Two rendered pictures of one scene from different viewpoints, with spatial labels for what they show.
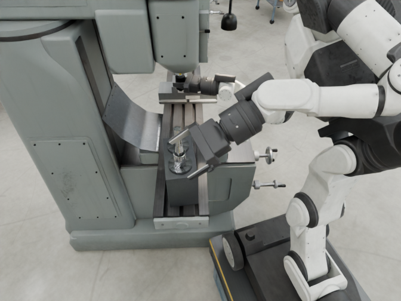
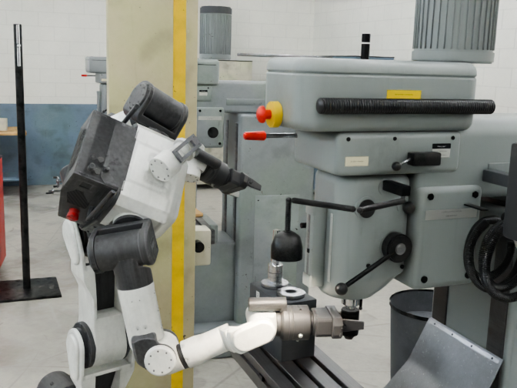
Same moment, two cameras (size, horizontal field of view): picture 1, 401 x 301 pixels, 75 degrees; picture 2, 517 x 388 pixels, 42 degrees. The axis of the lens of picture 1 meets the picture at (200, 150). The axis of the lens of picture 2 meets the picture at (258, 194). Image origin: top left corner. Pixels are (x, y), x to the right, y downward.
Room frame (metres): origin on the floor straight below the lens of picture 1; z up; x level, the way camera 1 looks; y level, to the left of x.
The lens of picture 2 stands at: (2.59, -0.69, 1.87)
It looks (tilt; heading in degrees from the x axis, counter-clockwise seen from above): 11 degrees down; 160
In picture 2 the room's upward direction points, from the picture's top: 2 degrees clockwise
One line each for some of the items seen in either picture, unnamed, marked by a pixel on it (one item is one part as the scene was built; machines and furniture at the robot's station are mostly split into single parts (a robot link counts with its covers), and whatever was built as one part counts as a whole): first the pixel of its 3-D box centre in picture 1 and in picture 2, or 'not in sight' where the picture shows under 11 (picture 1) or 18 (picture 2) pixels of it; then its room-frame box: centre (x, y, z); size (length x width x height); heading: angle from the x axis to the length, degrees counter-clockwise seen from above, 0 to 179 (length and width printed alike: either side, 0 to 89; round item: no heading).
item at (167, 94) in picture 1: (188, 88); not in sight; (1.35, 0.07, 1.04); 0.35 x 0.15 x 0.11; 91
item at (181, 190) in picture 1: (180, 169); (281, 316); (0.69, 0.08, 1.09); 0.22 x 0.12 x 0.20; 8
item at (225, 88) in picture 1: (222, 86); (269, 316); (1.07, -0.10, 1.24); 0.11 x 0.11 x 0.11; 77
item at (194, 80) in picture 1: (199, 85); (314, 322); (1.10, 0.01, 1.23); 0.13 x 0.12 x 0.10; 167
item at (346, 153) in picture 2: not in sight; (375, 147); (1.12, 0.14, 1.68); 0.34 x 0.24 x 0.10; 92
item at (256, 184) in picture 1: (268, 184); not in sight; (1.00, -0.44, 0.57); 0.22 x 0.06 x 0.06; 92
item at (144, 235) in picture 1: (156, 207); not in sight; (1.11, 0.35, 0.10); 1.20 x 0.60 x 0.20; 92
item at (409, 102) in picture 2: not in sight; (408, 106); (1.26, 0.14, 1.79); 0.45 x 0.04 x 0.04; 92
